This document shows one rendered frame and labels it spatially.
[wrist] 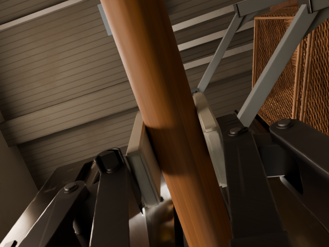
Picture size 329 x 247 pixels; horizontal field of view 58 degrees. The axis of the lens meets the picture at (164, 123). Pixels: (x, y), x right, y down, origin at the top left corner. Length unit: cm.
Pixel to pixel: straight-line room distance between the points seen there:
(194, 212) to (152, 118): 6
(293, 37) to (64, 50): 329
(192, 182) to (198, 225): 3
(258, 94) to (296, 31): 12
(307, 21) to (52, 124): 337
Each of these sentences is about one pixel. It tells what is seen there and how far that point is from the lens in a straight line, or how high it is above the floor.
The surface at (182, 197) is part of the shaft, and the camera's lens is 17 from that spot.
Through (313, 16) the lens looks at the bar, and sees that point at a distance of 57.
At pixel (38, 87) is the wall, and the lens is 385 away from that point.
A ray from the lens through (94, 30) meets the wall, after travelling 359.
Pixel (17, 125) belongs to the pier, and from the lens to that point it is 389.
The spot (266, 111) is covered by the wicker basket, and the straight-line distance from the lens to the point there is 161.
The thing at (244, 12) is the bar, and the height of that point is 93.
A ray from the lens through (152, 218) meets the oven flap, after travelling 94.
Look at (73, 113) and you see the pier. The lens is 359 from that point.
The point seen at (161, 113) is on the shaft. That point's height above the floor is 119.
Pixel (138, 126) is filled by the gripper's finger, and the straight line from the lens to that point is 16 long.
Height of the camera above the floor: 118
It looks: 6 degrees up
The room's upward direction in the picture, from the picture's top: 107 degrees counter-clockwise
